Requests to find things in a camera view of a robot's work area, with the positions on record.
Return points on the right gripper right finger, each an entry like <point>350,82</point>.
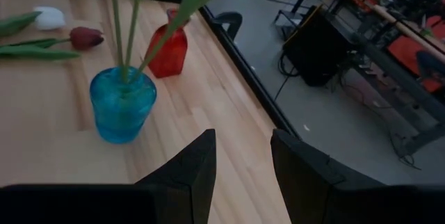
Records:
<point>302,182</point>

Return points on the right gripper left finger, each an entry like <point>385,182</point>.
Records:
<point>187,182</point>

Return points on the dark red artificial tulip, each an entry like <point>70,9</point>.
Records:
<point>86,38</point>

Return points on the white artificial tulip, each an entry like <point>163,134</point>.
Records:
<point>50,18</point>

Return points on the teal glass vase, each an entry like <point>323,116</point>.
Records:
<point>118,112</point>

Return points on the red glass vase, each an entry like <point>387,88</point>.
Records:
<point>170,57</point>

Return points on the black equipment box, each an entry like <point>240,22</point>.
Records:
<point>316,50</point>

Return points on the red cloth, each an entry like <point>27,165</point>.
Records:
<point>403,51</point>

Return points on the wooden pole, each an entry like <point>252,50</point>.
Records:
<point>400,25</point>

